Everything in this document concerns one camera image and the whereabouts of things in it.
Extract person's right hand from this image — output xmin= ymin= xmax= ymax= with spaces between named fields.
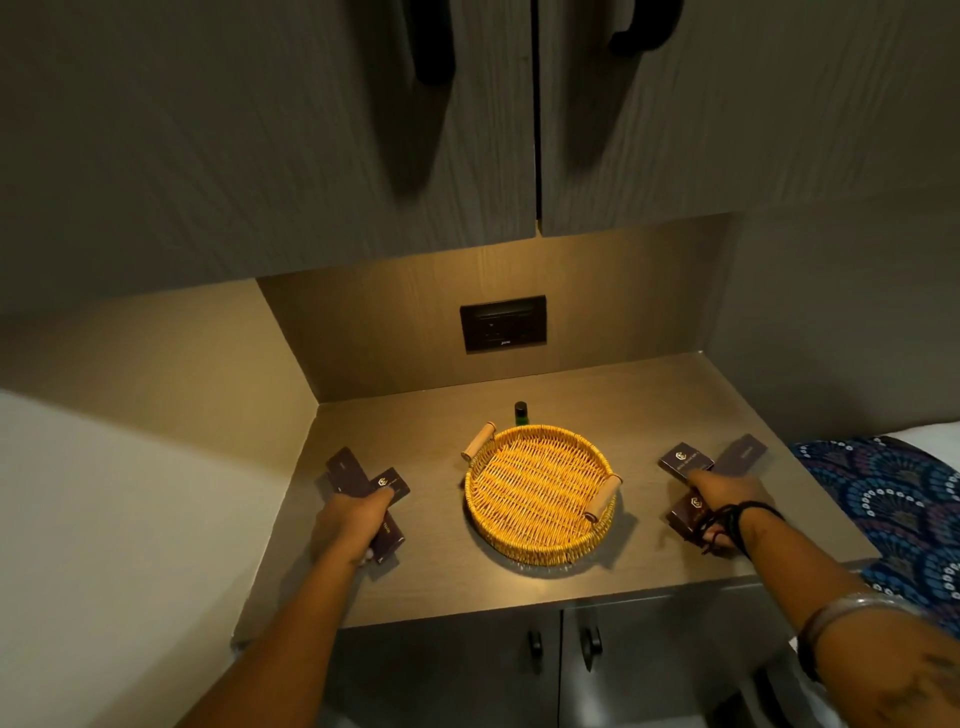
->
xmin=686 ymin=468 xmax=775 ymax=528

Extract silver bangle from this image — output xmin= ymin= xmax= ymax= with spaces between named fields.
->
xmin=798 ymin=591 xmax=929 ymax=640

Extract person's right forearm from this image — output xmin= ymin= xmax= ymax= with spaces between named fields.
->
xmin=721 ymin=501 xmax=960 ymax=728

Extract round yellow wicker basket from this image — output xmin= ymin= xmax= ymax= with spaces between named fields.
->
xmin=459 ymin=420 xmax=624 ymax=566

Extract black wall power outlet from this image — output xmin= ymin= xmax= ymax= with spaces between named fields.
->
xmin=459 ymin=294 xmax=549 ymax=355

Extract blue patterned cloth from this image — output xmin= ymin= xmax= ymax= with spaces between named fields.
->
xmin=786 ymin=435 xmax=960 ymax=648

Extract grey upper cabinet door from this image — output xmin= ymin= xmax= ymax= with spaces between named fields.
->
xmin=0 ymin=0 xmax=540 ymax=317
xmin=537 ymin=0 xmax=960 ymax=239

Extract long dark brown box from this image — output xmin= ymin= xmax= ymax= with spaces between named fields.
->
xmin=324 ymin=447 xmax=371 ymax=498
xmin=364 ymin=513 xmax=407 ymax=567
xmin=708 ymin=433 xmax=770 ymax=479

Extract black upper cabinet handle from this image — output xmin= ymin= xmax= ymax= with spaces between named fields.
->
xmin=401 ymin=0 xmax=458 ymax=87
xmin=608 ymin=0 xmax=686 ymax=56

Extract black thread wristband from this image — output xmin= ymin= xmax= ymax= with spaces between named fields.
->
xmin=700 ymin=500 xmax=786 ymax=558

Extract white bed sheet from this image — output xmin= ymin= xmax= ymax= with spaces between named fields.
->
xmin=873 ymin=420 xmax=960 ymax=475

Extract square dark brown box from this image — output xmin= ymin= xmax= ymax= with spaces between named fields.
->
xmin=366 ymin=467 xmax=412 ymax=506
xmin=666 ymin=490 xmax=726 ymax=546
xmin=657 ymin=441 xmax=715 ymax=484

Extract grey lower cabinet door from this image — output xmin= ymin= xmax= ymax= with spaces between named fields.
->
xmin=558 ymin=576 xmax=798 ymax=728
xmin=321 ymin=603 xmax=563 ymax=728

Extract person's left hand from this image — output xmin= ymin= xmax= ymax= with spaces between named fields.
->
xmin=310 ymin=486 xmax=396 ymax=569

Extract person's left forearm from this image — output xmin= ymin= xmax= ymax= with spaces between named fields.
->
xmin=178 ymin=549 xmax=378 ymax=728

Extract grey cabinet door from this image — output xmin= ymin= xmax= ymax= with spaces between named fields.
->
xmin=558 ymin=576 xmax=798 ymax=728
xmin=0 ymin=0 xmax=540 ymax=317
xmin=321 ymin=603 xmax=563 ymax=728
xmin=537 ymin=0 xmax=960 ymax=239

